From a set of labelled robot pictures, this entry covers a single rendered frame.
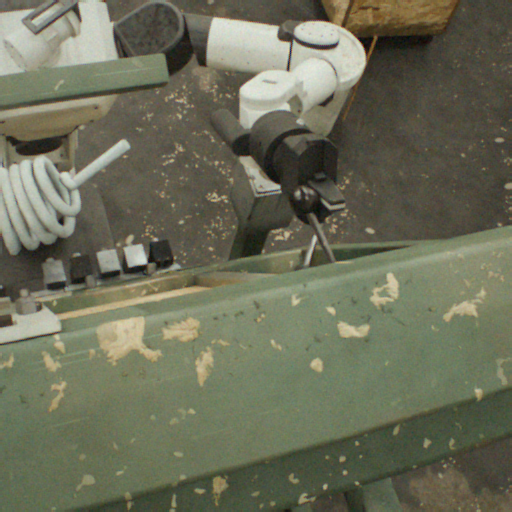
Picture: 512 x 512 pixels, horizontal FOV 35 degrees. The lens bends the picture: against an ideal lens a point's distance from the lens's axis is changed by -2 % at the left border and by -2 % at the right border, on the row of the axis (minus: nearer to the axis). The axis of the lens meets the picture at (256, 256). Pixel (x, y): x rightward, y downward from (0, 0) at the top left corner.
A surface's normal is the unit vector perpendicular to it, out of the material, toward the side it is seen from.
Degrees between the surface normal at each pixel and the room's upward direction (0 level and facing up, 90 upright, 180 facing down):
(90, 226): 0
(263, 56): 68
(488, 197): 0
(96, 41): 22
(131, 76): 30
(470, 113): 0
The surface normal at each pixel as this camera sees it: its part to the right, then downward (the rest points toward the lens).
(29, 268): 0.18, -0.50
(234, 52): -0.13, 0.58
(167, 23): -0.04, -0.02
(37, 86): 0.30, 0.00
